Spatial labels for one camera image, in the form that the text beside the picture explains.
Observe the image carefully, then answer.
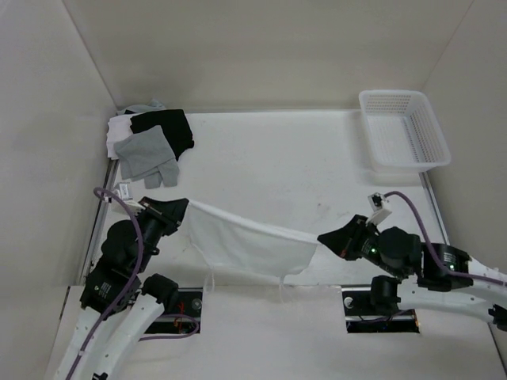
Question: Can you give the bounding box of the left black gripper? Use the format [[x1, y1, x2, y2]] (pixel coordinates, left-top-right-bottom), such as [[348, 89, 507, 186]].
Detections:
[[132, 196, 190, 272]]

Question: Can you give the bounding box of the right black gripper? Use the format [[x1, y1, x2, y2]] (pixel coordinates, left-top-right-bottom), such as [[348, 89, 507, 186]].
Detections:
[[317, 212, 406, 279]]

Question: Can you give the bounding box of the white tank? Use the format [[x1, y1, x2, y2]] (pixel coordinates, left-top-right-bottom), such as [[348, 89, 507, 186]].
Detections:
[[182, 199, 321, 302], [106, 114, 132, 160]]

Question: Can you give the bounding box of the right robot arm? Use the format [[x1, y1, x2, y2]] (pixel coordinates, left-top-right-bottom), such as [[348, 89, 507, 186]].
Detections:
[[318, 215, 506, 331]]

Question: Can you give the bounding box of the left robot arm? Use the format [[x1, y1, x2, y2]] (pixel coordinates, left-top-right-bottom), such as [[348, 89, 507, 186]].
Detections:
[[54, 197, 189, 379]]

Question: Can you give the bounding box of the folded grey tank top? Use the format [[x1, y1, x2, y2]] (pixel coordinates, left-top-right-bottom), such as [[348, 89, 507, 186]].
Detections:
[[113, 125, 180, 189]]

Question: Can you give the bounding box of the folded black tank top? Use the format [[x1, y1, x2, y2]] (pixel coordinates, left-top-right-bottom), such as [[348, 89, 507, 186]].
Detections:
[[131, 109, 195, 161]]

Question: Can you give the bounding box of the folded white tank top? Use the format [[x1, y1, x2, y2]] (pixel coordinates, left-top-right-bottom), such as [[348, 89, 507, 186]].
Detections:
[[106, 114, 132, 160]]

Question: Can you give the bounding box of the light grey folded top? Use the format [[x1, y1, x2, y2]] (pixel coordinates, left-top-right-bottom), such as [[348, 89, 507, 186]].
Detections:
[[116, 99, 166, 116]]

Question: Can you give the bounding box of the white plastic basket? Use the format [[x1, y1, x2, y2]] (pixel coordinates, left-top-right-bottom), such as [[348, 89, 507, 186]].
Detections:
[[359, 89, 452, 173]]

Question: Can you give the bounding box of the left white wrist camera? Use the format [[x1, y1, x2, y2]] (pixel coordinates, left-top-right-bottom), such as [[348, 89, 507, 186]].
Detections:
[[112, 182, 145, 215]]

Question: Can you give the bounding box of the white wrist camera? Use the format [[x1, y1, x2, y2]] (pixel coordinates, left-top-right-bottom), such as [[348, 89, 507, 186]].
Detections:
[[367, 192, 392, 226], [112, 182, 145, 215]]

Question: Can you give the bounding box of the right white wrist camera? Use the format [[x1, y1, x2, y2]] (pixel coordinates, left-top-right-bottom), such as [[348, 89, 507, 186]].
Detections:
[[367, 192, 392, 226]]

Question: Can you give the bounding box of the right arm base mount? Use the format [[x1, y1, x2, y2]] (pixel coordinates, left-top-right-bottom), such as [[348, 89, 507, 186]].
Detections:
[[341, 275, 420, 334]]

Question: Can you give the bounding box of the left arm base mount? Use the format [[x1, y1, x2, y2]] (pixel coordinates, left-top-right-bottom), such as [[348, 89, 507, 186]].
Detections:
[[146, 287, 204, 335]]

